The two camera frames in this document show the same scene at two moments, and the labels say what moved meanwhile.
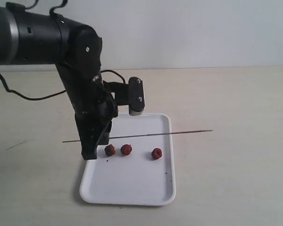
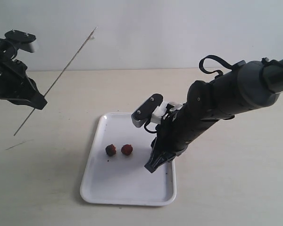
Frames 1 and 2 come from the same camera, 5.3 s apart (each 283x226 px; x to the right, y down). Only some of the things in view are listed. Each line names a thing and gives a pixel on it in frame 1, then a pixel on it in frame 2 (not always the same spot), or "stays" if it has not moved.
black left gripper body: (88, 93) -> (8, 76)
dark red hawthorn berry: (109, 150) stays
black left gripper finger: (90, 128) -> (36, 100)
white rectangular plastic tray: (135, 170) stays
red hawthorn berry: (126, 149) stays
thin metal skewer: (149, 134) -> (59, 75)
